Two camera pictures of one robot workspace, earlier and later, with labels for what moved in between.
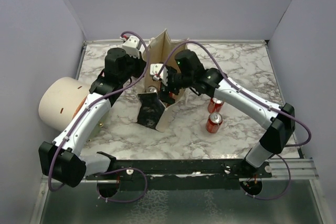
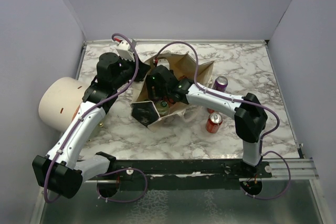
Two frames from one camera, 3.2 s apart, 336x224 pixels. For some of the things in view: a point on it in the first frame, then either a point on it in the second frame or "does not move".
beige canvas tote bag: (156, 50) to (153, 112)
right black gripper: (171, 70) to (151, 84)
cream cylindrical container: (59, 99) does not move
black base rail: (180, 174) does not move
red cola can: (214, 121) does not move
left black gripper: (140, 63) does not move
